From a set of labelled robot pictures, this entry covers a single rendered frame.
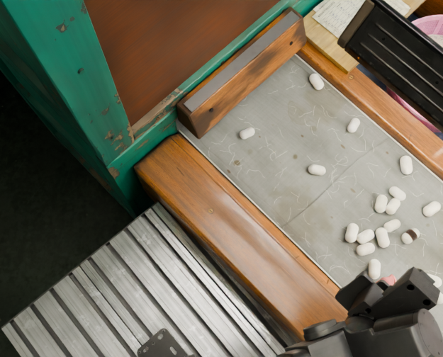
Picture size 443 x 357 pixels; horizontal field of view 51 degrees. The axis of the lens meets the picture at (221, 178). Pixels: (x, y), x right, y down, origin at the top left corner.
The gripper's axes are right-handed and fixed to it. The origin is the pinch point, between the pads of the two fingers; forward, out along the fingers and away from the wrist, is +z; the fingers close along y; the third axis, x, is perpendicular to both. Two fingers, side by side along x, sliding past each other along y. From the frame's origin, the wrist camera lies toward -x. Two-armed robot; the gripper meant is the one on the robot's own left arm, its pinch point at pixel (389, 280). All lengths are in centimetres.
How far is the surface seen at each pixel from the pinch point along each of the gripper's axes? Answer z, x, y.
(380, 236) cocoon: 12.7, 2.3, 4.0
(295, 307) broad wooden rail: -3.3, 14.9, 6.6
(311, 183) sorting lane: 13.4, 4.2, 19.9
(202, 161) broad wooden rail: 3.0, 11.1, 37.6
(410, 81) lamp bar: -2.6, -25.5, 18.6
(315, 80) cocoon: 24.5, -7.8, 33.8
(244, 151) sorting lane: 9.8, 7.1, 33.5
